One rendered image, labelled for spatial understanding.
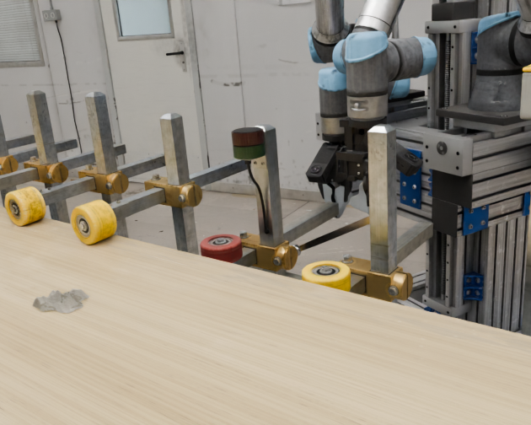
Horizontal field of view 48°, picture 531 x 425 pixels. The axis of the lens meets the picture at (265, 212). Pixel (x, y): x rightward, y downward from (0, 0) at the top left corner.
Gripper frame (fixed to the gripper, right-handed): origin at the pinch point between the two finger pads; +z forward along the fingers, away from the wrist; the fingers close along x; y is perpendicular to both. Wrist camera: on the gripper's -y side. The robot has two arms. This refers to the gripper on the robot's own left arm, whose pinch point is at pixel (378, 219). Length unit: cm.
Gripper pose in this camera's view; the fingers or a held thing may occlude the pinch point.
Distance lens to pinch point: 119.3
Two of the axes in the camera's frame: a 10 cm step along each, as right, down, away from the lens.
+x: -6.0, 3.0, -7.4
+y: -7.9, -1.4, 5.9
